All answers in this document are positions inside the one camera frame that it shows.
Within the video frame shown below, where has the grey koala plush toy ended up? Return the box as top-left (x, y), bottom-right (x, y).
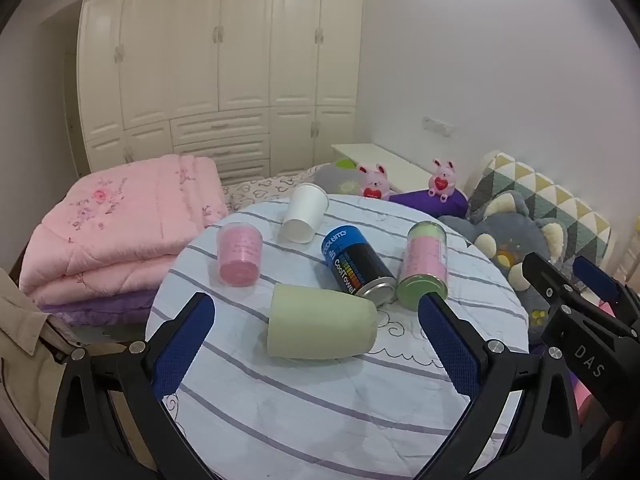
top-left (438, 194), bottom-right (572, 312)

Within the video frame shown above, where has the white bedside shelf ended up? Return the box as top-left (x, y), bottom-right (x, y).
top-left (332, 143), bottom-right (437, 194)

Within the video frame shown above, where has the purple folded blanket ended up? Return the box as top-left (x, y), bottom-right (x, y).
top-left (39, 286), bottom-right (162, 329)

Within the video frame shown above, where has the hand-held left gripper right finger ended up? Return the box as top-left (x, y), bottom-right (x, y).
top-left (414, 292), bottom-right (585, 480)

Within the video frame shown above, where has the white wardrobe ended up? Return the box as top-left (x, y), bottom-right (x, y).
top-left (76, 0), bottom-right (364, 187)

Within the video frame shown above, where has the blue and black can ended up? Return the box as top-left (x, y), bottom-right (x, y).
top-left (320, 225), bottom-right (399, 306)

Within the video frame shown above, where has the triangle patterned headboard cushion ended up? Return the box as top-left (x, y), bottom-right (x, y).
top-left (466, 152), bottom-right (612, 262)

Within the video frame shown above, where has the grey cushion with green patch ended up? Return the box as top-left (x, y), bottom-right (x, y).
top-left (311, 159), bottom-right (367, 196)

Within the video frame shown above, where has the light green cup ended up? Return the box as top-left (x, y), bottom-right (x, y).
top-left (266, 283), bottom-right (379, 360)

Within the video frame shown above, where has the pink green can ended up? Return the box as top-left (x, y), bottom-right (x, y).
top-left (396, 220), bottom-right (449, 310)

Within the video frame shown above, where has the white paper cup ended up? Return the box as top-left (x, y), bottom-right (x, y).
top-left (278, 182), bottom-right (330, 245)

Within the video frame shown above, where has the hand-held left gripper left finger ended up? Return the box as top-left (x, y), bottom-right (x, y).
top-left (49, 292), bottom-right (216, 480)

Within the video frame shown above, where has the folded pink quilt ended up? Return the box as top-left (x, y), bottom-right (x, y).
top-left (19, 154), bottom-right (231, 306)

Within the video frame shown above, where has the pink rabbit plush toy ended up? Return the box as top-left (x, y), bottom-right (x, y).
top-left (426, 158), bottom-right (457, 202)
top-left (355, 162), bottom-right (393, 201)

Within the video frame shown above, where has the white wall socket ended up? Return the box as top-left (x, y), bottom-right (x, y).
top-left (422, 115), bottom-right (454, 136)

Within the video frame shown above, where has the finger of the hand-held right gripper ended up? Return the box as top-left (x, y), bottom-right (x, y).
top-left (522, 252), bottom-right (640, 342)
top-left (573, 255), bottom-right (640, 329)

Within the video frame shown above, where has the pink clear plastic cup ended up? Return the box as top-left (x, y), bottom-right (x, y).
top-left (216, 221), bottom-right (264, 287)

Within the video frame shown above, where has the heart print bed sheet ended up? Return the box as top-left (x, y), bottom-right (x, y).
top-left (221, 172), bottom-right (313, 212)

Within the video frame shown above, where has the beige jacket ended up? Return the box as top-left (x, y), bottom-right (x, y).
top-left (0, 265), bottom-right (92, 461)

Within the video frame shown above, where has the purple pillow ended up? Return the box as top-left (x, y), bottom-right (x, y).
top-left (388, 189), bottom-right (469, 219)

